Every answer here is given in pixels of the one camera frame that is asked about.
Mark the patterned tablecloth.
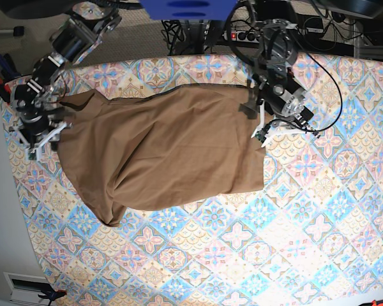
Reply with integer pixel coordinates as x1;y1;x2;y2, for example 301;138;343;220
5;55;383;305

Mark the orange black spring clamp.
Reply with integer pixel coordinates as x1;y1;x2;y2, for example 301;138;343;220
38;289;67;303

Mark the white floor vent box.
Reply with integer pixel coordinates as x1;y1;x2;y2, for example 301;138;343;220
4;272;52;305

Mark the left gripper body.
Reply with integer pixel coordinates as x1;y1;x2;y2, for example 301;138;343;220
251;99;319;147

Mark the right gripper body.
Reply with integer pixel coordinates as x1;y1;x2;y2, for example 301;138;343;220
9;116;72;161

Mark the black power strip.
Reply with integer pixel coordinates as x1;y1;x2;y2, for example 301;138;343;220
230;30;261;45

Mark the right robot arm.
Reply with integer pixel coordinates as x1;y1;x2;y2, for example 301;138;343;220
9;6;121;161

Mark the black floor block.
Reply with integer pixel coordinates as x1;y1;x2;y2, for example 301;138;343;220
13;26;25;37

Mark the red black clamp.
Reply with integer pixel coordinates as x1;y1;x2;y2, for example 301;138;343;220
0;78;11;105

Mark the red clamp bottom edge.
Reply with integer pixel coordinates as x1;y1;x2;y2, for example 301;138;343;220
368;300;383;306

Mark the brown t-shirt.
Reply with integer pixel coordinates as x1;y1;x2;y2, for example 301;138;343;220
57;84;266;227

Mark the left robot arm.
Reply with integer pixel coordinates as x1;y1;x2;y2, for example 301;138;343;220
226;19;319;147

